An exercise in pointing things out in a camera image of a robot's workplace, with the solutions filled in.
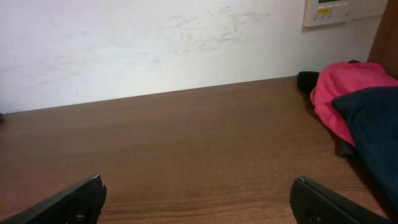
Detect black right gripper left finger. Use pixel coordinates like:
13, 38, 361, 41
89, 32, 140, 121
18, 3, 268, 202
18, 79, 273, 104
1, 174, 107, 224

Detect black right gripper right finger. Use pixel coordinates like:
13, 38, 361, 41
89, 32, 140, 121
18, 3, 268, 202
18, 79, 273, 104
290, 176, 391, 224

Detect navy blue shorts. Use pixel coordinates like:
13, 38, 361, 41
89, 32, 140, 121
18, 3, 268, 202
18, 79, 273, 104
331, 86, 397, 211

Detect black garment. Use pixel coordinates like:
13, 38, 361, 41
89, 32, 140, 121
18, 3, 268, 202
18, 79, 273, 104
297, 71, 359, 159

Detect red t-shirt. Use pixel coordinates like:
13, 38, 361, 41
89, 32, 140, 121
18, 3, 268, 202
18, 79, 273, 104
310, 62, 397, 146

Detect brown wooden door frame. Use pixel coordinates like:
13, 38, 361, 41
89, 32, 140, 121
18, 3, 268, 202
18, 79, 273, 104
368, 0, 398, 79

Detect beige wall control panel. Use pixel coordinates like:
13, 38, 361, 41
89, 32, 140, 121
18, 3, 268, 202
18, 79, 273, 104
303, 0, 387, 27

